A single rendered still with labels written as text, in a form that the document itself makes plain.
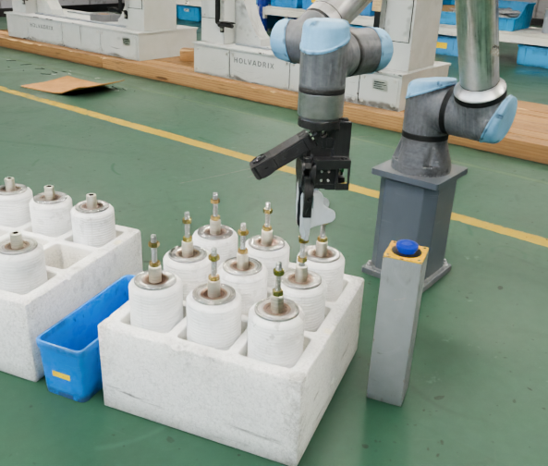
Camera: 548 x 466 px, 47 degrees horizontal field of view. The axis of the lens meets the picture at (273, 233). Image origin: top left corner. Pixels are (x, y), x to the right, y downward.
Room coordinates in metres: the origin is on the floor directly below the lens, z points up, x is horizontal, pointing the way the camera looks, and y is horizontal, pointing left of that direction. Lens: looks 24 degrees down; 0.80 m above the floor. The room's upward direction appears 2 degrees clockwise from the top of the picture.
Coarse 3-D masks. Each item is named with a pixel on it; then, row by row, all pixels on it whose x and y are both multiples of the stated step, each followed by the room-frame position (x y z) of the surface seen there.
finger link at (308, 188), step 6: (306, 174) 1.00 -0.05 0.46; (306, 180) 0.99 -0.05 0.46; (306, 186) 0.98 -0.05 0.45; (312, 186) 0.99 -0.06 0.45; (306, 192) 0.98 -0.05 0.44; (312, 192) 0.98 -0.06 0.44; (306, 198) 0.98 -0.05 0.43; (306, 204) 0.98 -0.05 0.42; (306, 210) 0.99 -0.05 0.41; (306, 216) 0.99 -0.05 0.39
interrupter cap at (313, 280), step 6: (288, 270) 1.06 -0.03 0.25; (294, 270) 1.06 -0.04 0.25; (282, 276) 1.03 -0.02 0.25; (288, 276) 1.04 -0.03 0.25; (294, 276) 1.04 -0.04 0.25; (312, 276) 1.04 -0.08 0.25; (318, 276) 1.04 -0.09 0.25; (282, 282) 1.01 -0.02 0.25; (288, 282) 1.01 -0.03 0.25; (294, 282) 1.02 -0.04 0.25; (306, 282) 1.02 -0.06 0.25; (312, 282) 1.02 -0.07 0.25; (318, 282) 1.02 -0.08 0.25; (294, 288) 1.00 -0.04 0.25; (300, 288) 0.99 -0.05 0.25; (306, 288) 0.99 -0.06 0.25
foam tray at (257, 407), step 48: (144, 336) 0.93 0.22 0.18; (240, 336) 0.95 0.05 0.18; (336, 336) 1.00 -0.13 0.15; (144, 384) 0.93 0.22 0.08; (192, 384) 0.89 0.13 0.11; (240, 384) 0.86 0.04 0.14; (288, 384) 0.83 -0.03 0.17; (336, 384) 1.04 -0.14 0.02; (192, 432) 0.89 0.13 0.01; (240, 432) 0.86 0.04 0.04; (288, 432) 0.83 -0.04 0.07
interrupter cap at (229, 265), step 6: (234, 258) 1.10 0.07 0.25; (252, 258) 1.10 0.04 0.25; (228, 264) 1.07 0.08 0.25; (234, 264) 1.08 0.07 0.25; (252, 264) 1.08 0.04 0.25; (258, 264) 1.08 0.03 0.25; (228, 270) 1.05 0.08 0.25; (234, 270) 1.05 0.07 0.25; (240, 270) 1.06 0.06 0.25; (246, 270) 1.06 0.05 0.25; (252, 270) 1.05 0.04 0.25; (258, 270) 1.05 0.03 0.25
